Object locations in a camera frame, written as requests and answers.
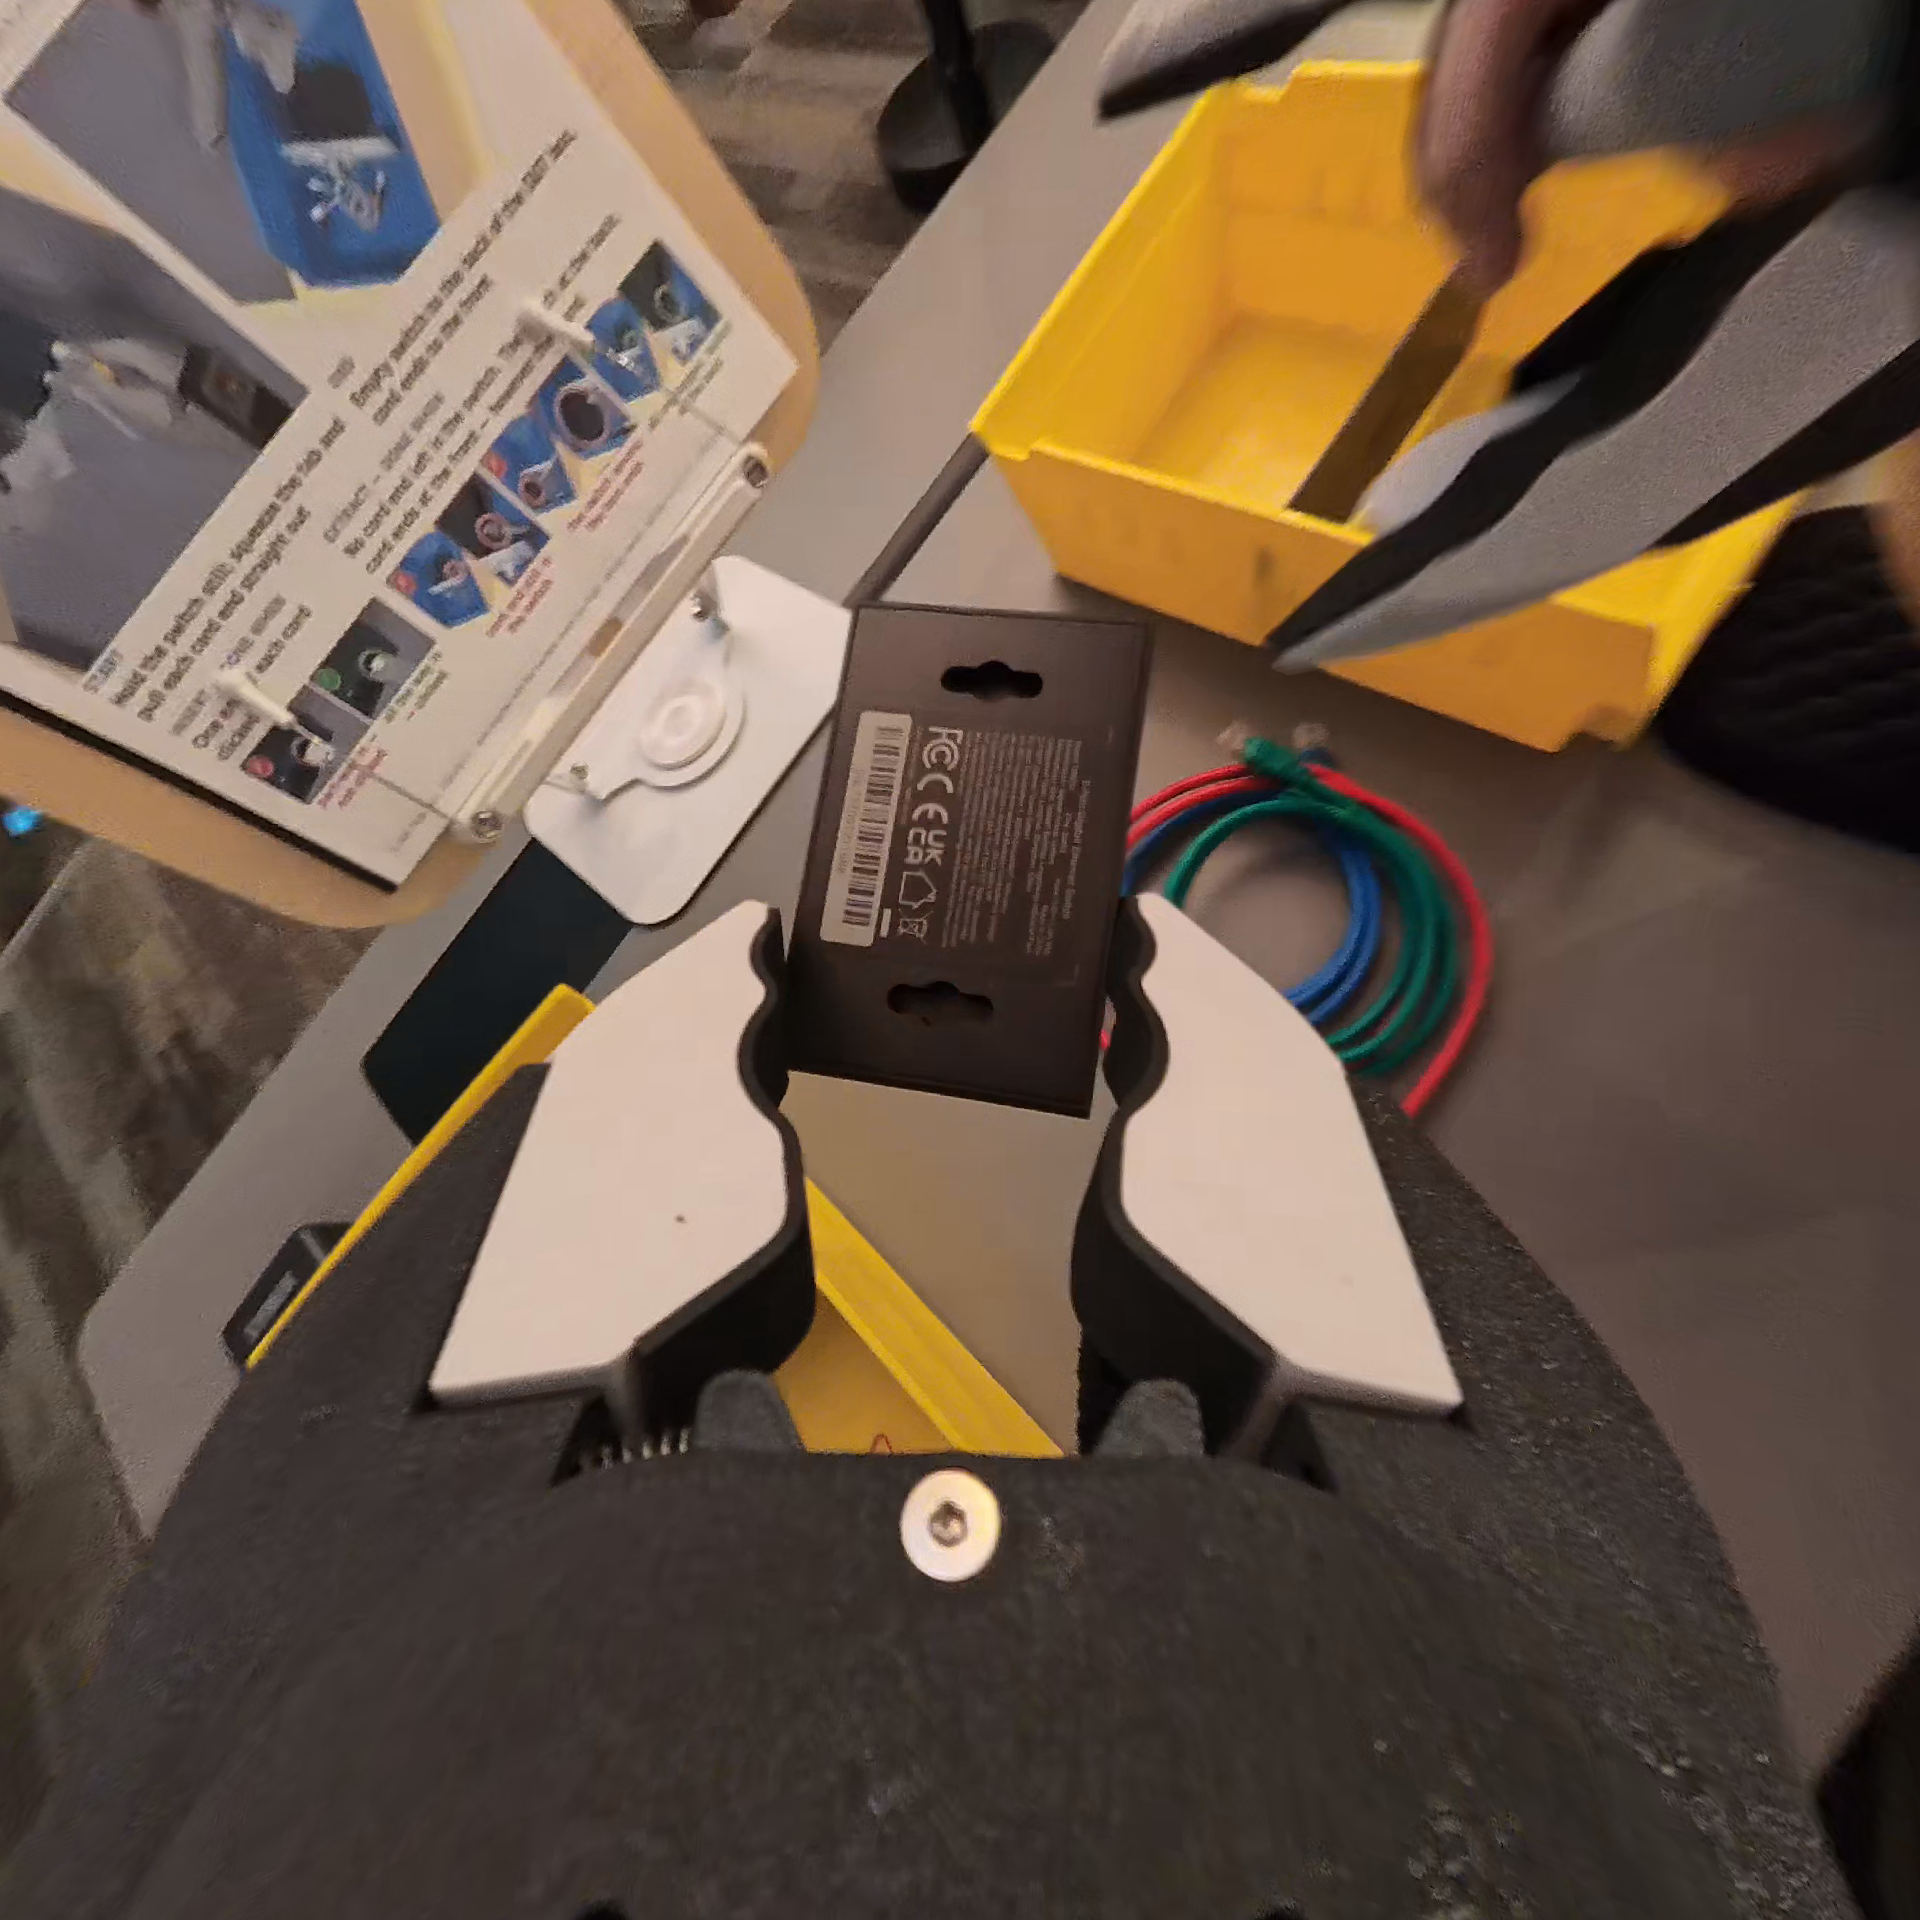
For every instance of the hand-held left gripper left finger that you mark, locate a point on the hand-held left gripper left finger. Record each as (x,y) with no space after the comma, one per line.
(631,1200)

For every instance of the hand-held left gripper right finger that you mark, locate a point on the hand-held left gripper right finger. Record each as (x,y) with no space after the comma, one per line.
(1275,1200)

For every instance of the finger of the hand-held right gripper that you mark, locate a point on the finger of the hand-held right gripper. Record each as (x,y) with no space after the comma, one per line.
(1229,44)
(1651,522)

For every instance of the yellow plastic bin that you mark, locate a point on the yellow plastic bin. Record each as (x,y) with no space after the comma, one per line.
(858,1394)
(1140,522)

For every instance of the black ethernet switch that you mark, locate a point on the black ethernet switch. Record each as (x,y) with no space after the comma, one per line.
(974,825)

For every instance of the person's right hand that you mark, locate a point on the person's right hand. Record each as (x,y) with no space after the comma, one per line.
(1477,152)

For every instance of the black oval pad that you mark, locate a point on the black oval pad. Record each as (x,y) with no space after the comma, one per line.
(1816,691)

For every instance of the black flat mat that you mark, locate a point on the black flat mat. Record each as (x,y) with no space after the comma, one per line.
(495,990)

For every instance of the black floor lamp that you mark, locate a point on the black floor lamp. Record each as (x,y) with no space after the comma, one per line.
(946,133)

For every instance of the black power bank with display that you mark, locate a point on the black power bank with display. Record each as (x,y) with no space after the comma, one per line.
(286,1289)

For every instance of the instruction poster on wooden board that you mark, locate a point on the instruction poster on wooden board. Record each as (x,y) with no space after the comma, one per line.
(376,377)

